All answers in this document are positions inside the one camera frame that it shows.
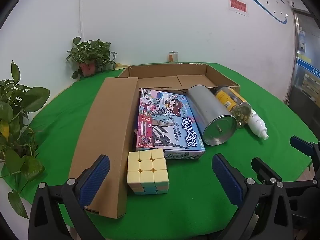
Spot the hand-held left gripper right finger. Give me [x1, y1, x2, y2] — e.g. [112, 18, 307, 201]
[212, 154, 295, 240]

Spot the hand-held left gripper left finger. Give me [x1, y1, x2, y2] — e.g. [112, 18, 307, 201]
[28, 154, 110, 240]

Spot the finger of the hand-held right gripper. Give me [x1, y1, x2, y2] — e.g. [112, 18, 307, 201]
[251, 157, 320, 189]
[290, 135, 320, 178]

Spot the white spray bottle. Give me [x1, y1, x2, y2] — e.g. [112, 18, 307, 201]
[246, 110, 269, 140]

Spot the pastel puzzle cube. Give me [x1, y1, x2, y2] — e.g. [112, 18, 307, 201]
[127, 149, 169, 195]

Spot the silver metal can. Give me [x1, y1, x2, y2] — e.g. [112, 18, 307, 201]
[187, 85, 237, 146]

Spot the yellow can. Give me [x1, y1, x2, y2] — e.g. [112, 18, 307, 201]
[214, 85, 252, 129]

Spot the white pink packet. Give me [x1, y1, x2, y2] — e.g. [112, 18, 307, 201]
[136, 88, 206, 161]

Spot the brown cardboard box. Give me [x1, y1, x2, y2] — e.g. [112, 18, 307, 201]
[69, 62, 241, 220]

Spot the green table cloth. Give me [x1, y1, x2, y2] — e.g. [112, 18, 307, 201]
[2, 62, 320, 240]

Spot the metal framed door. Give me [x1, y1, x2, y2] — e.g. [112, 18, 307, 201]
[284, 1, 320, 105]

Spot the large leafy plant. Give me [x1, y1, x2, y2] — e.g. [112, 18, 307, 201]
[0, 60, 50, 219]

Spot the small potted plant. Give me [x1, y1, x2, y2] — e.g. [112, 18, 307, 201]
[66, 37, 118, 79]

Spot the red wall sign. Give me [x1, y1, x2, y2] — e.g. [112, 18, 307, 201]
[228, 0, 249, 17]

